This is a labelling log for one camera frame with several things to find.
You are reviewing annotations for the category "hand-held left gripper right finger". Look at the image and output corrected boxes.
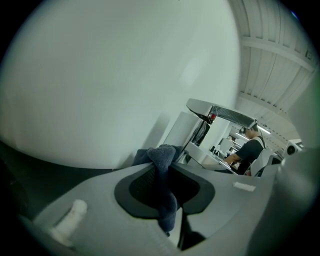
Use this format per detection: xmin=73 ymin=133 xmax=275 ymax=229
xmin=171 ymin=162 xmax=284 ymax=256

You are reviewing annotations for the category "chrome faucet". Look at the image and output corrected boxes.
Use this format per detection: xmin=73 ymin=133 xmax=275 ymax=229
xmin=162 ymin=97 xmax=259 ymax=174

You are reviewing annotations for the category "dark blue cloth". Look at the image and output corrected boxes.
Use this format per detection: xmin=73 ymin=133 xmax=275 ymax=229
xmin=131 ymin=144 xmax=185 ymax=237

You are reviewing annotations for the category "black marble vanity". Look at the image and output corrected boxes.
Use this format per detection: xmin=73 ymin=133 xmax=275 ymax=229
xmin=0 ymin=139 xmax=141 ymax=221

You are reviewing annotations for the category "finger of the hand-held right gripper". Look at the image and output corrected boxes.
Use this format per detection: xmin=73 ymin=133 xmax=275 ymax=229
xmin=249 ymin=149 xmax=282 ymax=178

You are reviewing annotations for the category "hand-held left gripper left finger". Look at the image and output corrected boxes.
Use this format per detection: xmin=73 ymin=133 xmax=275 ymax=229
xmin=33 ymin=163 xmax=180 ymax=256

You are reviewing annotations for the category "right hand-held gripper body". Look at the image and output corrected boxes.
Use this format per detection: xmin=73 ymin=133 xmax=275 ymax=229
xmin=278 ymin=140 xmax=307 ymax=164

